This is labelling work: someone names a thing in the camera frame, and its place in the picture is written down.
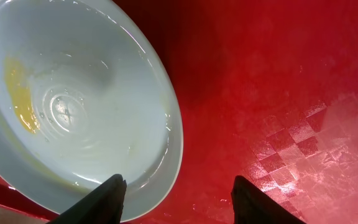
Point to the red plastic tray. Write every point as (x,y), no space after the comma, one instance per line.
(267,90)

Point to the light blue plate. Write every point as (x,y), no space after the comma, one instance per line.
(84,96)

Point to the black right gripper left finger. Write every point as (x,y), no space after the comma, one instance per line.
(104,205)

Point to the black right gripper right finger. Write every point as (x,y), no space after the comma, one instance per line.
(252,206)

